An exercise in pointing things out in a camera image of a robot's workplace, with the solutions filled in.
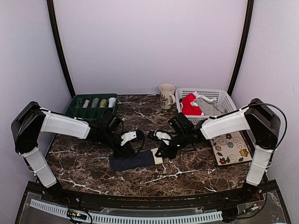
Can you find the white rolled cloth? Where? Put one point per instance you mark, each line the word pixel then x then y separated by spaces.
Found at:
pixel 112 102

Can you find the white plastic basket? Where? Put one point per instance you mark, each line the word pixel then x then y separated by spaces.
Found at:
pixel 222 97

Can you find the red underwear in basket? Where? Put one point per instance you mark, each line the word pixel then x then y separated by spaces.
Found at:
pixel 188 108

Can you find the floral square coaster tile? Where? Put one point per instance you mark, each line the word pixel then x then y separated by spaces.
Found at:
pixel 230 149

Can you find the small green circuit board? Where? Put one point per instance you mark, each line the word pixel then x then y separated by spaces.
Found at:
pixel 75 215

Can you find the white slotted cable duct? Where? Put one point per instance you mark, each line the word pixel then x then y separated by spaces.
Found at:
pixel 118 216

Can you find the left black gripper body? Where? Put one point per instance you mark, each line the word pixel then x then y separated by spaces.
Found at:
pixel 125 145

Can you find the black frame post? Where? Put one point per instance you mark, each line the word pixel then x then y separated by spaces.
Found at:
pixel 59 47
pixel 242 46

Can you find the cream floral mug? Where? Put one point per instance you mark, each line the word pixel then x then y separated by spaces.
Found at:
pixel 167 96

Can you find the left black frame post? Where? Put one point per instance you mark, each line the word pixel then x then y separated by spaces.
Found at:
pixel 59 47

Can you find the grey-green rolled cloth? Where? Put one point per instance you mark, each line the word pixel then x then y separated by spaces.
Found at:
pixel 94 102

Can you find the black front rail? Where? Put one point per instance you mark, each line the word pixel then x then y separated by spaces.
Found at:
pixel 226 200

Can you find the patterned dark rolled cloth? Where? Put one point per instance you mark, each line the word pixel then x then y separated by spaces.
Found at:
pixel 78 102

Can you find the green divided organizer tray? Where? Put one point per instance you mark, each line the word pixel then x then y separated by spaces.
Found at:
pixel 90 113

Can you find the olive rolled cloth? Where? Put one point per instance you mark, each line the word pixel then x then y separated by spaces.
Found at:
pixel 103 103

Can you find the grey underwear in basket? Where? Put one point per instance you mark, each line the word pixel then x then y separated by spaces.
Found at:
pixel 208 106

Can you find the pink rolled cloth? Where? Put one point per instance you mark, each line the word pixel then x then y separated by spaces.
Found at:
pixel 86 103

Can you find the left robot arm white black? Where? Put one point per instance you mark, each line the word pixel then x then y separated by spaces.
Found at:
pixel 34 122

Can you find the navy underwear cream waistband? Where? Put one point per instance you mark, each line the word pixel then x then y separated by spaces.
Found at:
pixel 142 159

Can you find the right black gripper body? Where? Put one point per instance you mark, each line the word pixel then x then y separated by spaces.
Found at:
pixel 184 142

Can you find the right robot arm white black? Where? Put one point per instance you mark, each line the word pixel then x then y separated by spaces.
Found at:
pixel 256 117

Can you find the right black frame post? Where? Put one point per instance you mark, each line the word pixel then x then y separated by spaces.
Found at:
pixel 242 46

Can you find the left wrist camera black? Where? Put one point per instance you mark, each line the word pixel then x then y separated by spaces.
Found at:
pixel 134 136

